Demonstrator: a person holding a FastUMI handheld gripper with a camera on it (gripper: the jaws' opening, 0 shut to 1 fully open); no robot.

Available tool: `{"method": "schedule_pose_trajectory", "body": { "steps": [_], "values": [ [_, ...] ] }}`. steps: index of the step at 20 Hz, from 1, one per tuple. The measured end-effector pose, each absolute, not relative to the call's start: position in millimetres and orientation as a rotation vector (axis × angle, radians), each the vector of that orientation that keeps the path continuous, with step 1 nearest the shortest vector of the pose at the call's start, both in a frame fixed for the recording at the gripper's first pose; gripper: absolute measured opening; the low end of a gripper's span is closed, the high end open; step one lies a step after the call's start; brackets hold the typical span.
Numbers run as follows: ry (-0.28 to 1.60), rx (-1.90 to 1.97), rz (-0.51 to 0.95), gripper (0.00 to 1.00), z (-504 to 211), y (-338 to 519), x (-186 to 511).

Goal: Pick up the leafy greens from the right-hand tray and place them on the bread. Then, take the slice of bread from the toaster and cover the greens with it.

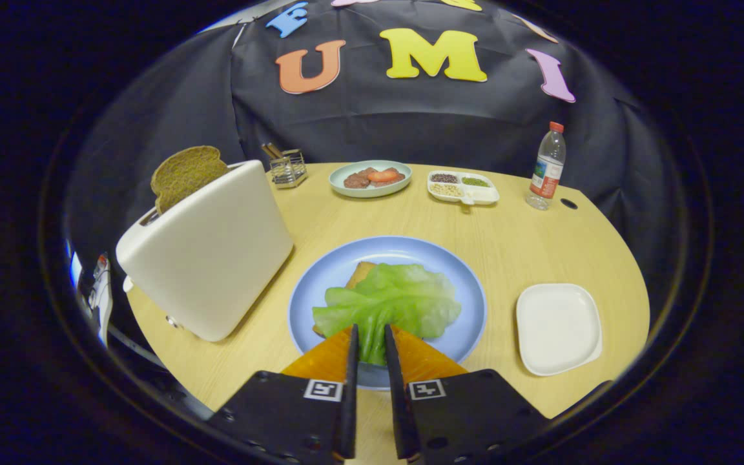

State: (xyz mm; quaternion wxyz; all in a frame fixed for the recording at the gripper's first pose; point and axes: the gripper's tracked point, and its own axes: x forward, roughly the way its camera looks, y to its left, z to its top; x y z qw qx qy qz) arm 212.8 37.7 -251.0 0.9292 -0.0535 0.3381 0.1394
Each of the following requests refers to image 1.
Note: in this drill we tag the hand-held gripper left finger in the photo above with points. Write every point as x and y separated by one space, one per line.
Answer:
351 400

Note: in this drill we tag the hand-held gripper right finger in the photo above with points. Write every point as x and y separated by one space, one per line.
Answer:
398 407

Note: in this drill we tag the green lettuce leaf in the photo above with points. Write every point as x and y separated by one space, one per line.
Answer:
398 297

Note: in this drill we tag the brown bread slice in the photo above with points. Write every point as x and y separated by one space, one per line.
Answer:
185 174

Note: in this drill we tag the toasted bread slice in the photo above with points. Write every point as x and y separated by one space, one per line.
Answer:
359 274

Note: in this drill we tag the blue plate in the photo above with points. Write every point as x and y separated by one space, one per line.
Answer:
398 248

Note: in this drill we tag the small white square plate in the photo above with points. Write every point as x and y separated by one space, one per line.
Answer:
556 329

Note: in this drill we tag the white toaster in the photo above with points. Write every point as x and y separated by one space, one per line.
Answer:
210 258

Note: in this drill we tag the brown meat patty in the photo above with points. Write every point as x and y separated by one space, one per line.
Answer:
356 181
399 173

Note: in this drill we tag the beige beans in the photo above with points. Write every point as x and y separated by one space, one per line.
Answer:
447 190

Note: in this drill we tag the pale green plate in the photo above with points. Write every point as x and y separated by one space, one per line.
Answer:
338 177

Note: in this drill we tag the red tomato slice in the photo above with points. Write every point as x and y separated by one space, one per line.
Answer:
382 175

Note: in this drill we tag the white divided dish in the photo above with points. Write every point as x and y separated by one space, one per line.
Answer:
485 195

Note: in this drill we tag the dark brown beans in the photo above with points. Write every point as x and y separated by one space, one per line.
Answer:
444 177

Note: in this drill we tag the green seasoning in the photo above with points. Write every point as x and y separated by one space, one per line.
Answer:
475 182

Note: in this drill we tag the black table grommet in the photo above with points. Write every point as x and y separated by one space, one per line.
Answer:
568 204

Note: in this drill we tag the clear bottle with red cap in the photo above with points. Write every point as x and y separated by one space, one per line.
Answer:
546 174

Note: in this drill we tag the black backdrop cloth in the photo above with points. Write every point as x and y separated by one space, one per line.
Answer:
411 123

